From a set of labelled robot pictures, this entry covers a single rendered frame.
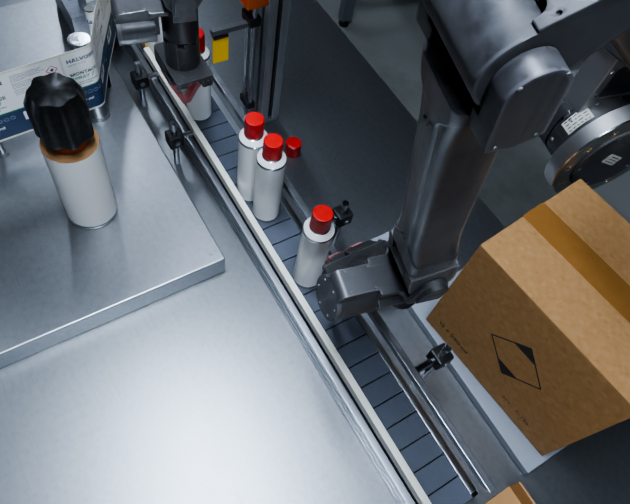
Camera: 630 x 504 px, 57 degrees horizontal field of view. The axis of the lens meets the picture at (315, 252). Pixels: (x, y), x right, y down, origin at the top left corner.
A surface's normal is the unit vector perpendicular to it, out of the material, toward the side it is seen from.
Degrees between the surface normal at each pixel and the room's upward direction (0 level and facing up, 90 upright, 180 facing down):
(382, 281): 10
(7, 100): 90
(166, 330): 0
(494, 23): 43
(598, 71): 90
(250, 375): 0
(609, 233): 0
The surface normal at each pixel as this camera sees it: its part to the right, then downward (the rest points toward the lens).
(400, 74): 0.14, -0.51
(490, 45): -0.68, -0.06
